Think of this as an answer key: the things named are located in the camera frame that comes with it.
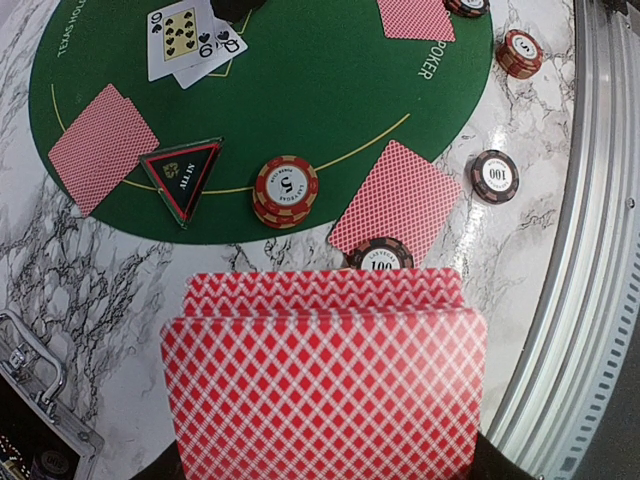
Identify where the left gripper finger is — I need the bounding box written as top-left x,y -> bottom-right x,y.
210,0 -> 265,23

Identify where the queen of spades card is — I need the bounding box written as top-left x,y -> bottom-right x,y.
173,18 -> 248,89

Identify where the nine of spades card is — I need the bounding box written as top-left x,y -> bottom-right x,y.
147,1 -> 216,82

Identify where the triangular all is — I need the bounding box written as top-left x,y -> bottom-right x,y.
139,137 -> 224,229

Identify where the single red playing card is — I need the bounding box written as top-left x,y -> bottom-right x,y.
48,84 -> 159,217

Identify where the orange poker chip stack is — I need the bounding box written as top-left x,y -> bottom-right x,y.
496,29 -> 544,80

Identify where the brown poker chip stack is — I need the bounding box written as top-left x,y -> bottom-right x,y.
470,150 -> 520,205

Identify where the red playing card deck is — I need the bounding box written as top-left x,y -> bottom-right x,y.
161,268 -> 488,479

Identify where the round green poker mat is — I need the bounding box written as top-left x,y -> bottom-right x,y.
29,1 -> 494,245

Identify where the purple chip row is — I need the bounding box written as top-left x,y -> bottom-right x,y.
30,450 -> 75,480

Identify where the front aluminium rail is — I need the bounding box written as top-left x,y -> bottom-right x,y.
487,1 -> 639,479

